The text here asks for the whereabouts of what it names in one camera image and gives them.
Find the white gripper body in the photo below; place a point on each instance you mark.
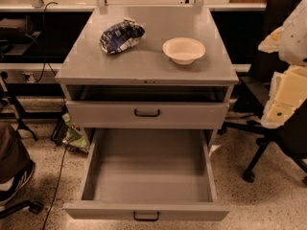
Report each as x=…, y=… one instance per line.
x=295, y=37

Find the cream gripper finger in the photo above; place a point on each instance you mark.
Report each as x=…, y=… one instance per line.
x=271, y=43

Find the blue chip bag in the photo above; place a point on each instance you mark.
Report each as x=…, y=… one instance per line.
x=121, y=36

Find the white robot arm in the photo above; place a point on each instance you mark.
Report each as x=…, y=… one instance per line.
x=293, y=38

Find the grey drawer cabinet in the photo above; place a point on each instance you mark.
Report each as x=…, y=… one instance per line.
x=144, y=73

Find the open bottom grey drawer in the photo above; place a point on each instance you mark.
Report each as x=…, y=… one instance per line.
x=148, y=170

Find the closed middle grey drawer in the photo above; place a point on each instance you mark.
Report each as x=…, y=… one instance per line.
x=172, y=116

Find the green chip bag on floor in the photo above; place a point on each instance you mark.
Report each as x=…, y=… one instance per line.
x=73, y=137

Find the black office chair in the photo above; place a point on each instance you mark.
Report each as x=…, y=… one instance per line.
x=254, y=93

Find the white paper bowl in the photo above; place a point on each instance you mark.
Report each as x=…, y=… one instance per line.
x=183, y=50

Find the black tripod stand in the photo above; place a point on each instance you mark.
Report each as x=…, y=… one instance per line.
x=14, y=104

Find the person's black sneaker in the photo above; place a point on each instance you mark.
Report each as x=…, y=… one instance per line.
x=9, y=189

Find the black chair base left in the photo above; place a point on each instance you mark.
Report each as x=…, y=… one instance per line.
x=34, y=207

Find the person's brown trouser leg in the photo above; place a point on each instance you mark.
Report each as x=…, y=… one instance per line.
x=13, y=155

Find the black middle drawer handle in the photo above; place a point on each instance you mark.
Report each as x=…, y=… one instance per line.
x=149, y=114

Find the black drawer handle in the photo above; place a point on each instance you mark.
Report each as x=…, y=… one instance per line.
x=151, y=217
x=149, y=114

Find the black bottom drawer handle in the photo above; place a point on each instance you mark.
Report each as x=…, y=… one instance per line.
x=151, y=217

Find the wall power outlet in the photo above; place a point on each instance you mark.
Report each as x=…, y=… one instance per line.
x=29, y=77

